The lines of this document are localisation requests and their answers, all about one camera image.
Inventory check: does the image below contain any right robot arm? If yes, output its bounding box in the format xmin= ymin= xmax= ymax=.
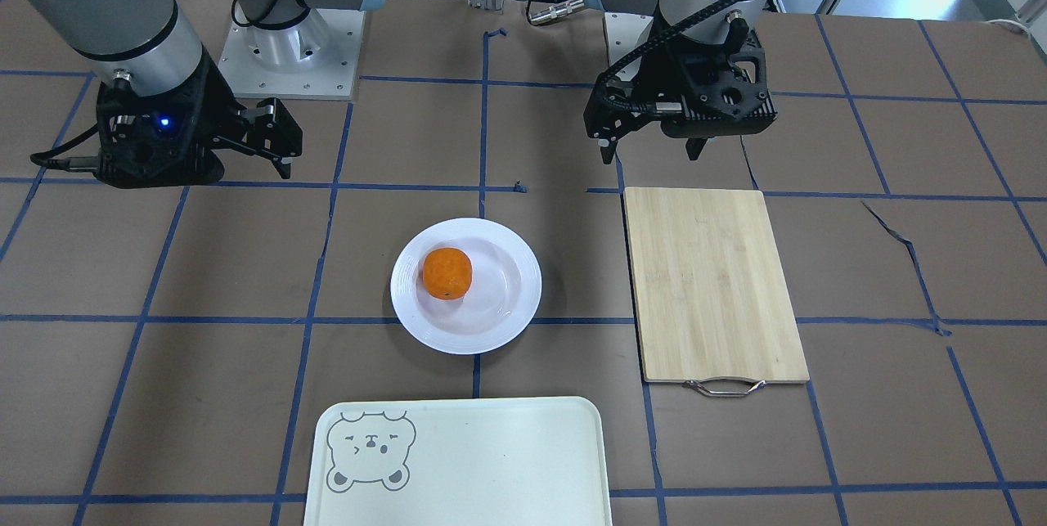
xmin=29 ymin=0 xmax=384 ymax=188

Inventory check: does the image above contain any bamboo cutting board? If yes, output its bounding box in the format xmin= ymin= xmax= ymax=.
xmin=623 ymin=187 xmax=809 ymax=397

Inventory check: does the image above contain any cream bear tray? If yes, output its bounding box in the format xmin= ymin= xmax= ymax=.
xmin=303 ymin=396 xmax=612 ymax=525

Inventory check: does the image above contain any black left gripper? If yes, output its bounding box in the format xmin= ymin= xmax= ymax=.
xmin=583 ymin=19 xmax=778 ymax=165

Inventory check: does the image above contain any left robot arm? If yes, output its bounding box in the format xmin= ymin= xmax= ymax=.
xmin=583 ymin=0 xmax=778 ymax=165

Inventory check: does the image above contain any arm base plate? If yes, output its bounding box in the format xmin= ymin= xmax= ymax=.
xmin=604 ymin=12 xmax=652 ymax=66
xmin=216 ymin=9 xmax=367 ymax=101

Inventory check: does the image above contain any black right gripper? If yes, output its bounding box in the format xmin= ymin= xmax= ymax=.
xmin=95 ymin=52 xmax=303 ymax=188

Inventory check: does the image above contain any orange fruit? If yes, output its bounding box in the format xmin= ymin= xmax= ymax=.
xmin=421 ymin=247 xmax=474 ymax=301

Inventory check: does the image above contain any white round plate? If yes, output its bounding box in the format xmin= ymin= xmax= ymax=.
xmin=389 ymin=218 xmax=542 ymax=355

